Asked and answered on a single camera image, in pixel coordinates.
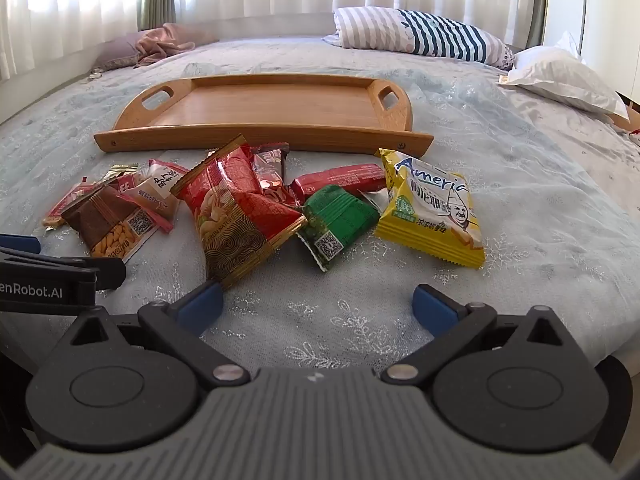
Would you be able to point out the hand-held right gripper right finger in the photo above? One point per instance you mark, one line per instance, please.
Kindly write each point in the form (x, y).
(435, 307)

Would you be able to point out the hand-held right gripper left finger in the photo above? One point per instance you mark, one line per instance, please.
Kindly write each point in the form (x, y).
(202, 307)

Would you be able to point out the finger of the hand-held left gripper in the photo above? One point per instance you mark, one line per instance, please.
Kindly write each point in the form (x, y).
(20, 243)
(107, 272)

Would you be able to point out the brown peanut packet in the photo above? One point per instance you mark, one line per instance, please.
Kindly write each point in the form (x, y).
(105, 220)

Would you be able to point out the small dark red packet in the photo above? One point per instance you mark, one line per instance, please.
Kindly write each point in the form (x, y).
(67, 205)

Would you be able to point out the red biscuit packet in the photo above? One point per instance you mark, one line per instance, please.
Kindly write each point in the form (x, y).
(127, 183)

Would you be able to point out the yellow snack packet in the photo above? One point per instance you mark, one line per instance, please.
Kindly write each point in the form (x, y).
(430, 210)

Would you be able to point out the clear cream biscuit packet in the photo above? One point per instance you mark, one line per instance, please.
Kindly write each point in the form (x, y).
(157, 185)

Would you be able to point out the gold striped packet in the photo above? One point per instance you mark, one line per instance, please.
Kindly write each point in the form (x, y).
(120, 170)

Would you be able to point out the large red peanut packet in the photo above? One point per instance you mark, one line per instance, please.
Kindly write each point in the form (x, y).
(240, 210)

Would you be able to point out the green snack packet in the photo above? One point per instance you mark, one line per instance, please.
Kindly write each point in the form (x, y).
(340, 215)

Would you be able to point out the shiny red candy packet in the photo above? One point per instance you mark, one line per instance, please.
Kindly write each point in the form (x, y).
(270, 170)

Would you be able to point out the long red bar packet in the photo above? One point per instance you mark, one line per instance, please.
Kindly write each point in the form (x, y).
(340, 177)

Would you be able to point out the wooden tray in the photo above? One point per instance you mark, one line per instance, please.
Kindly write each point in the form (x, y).
(275, 105)

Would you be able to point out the small white objects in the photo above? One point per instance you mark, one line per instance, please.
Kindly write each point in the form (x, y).
(95, 74)

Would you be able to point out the purple pillow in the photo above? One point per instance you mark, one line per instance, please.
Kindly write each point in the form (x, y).
(117, 50)

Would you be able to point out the pink cloth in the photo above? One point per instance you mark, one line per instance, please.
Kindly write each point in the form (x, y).
(165, 42)

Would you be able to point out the white pillow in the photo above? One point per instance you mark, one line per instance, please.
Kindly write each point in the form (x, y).
(555, 75)

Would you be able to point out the red and white item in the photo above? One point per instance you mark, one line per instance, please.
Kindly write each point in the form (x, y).
(636, 137)

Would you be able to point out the light blue bedspread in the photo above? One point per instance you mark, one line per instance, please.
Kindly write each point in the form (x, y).
(300, 55)

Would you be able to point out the cardboard box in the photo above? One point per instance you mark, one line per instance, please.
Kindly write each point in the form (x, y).
(632, 112)

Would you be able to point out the blue striped pillow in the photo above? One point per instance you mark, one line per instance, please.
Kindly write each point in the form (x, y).
(400, 30)

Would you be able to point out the white wardrobe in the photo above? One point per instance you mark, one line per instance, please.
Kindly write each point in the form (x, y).
(610, 10)

